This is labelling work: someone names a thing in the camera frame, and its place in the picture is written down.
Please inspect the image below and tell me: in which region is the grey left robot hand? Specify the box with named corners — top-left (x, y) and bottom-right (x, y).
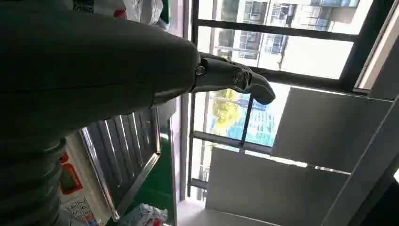
top-left (0, 0), bottom-right (277, 154)

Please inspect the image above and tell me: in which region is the white plastic bag parcel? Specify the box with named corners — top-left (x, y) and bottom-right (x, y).
top-left (123, 0), bottom-right (165, 26)

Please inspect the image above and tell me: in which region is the white scale with steel platform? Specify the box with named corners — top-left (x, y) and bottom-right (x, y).
top-left (58, 107), bottom-right (162, 226)

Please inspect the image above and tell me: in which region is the green plastic crate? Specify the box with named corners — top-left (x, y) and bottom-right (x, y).
top-left (106, 134), bottom-right (177, 226)

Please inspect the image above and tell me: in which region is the crumpled pale plastic parcel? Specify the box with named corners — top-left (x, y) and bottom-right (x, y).
top-left (118, 203), bottom-right (169, 226)

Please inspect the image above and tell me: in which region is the grey partition panel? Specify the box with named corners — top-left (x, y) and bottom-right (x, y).
top-left (270, 87), bottom-right (394, 174)
top-left (205, 146), bottom-right (351, 226)

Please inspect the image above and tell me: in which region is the grey slanted beam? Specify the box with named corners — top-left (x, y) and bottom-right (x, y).
top-left (320, 96), bottom-right (399, 226)

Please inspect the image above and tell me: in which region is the black window frame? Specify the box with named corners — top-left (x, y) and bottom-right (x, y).
top-left (186, 0), bottom-right (399, 200)

